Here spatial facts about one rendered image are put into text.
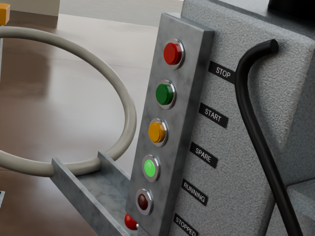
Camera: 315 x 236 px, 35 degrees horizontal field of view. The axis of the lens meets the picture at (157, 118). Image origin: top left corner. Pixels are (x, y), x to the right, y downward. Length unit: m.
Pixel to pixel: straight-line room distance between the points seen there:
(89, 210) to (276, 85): 0.53
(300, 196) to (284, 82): 0.12
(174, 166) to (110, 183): 0.47
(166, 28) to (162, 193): 0.21
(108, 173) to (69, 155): 2.39
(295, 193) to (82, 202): 0.51
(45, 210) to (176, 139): 2.31
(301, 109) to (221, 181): 0.13
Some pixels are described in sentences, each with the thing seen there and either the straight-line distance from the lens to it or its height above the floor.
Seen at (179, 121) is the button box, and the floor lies 1.38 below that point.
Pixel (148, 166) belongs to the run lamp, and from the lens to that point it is 0.64.
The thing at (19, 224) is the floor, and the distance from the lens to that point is 2.76.
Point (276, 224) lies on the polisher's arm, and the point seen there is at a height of 1.33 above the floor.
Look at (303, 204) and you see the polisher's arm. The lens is 0.54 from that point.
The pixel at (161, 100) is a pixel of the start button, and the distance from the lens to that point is 0.60.
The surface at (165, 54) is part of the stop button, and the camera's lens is 0.59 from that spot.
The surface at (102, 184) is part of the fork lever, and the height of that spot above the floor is 1.06.
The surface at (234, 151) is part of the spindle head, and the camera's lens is 0.56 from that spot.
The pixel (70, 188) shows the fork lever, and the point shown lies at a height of 1.08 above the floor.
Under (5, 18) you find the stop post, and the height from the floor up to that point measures 1.04.
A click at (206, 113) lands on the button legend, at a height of 1.40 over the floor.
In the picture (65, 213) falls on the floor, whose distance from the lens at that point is 2.87.
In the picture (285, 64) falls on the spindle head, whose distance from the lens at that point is 0.50.
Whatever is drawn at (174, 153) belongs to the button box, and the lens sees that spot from 0.61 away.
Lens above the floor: 1.60
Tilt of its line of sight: 22 degrees down
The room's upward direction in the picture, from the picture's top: 11 degrees clockwise
